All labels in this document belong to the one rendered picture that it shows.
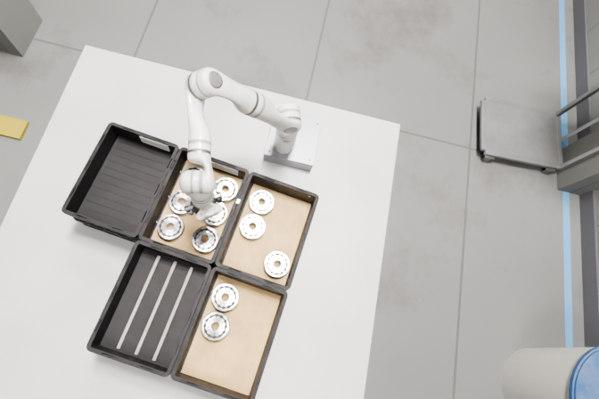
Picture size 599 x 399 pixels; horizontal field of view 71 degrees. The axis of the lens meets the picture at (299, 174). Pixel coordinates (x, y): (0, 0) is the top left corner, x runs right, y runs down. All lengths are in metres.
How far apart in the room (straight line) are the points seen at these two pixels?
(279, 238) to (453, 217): 1.51
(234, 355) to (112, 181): 0.85
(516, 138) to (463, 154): 0.37
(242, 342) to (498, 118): 2.35
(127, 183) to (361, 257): 1.05
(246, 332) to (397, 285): 1.26
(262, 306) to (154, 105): 1.06
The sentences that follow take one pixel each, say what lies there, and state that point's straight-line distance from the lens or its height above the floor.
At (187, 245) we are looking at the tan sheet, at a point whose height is 0.83.
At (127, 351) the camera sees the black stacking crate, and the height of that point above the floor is 0.83.
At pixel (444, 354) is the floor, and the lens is 2.82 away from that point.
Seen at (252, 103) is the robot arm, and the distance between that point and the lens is 1.45.
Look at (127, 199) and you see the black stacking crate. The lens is 1.83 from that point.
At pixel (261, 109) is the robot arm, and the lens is 1.48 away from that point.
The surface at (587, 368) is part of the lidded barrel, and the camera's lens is 2.49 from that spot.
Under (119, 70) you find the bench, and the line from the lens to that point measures 2.25.
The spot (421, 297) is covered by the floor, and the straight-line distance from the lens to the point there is 2.77.
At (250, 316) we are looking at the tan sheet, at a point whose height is 0.83.
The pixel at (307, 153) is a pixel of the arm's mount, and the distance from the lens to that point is 1.92.
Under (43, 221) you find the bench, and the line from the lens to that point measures 2.05.
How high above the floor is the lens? 2.54
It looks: 69 degrees down
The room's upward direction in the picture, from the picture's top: 22 degrees clockwise
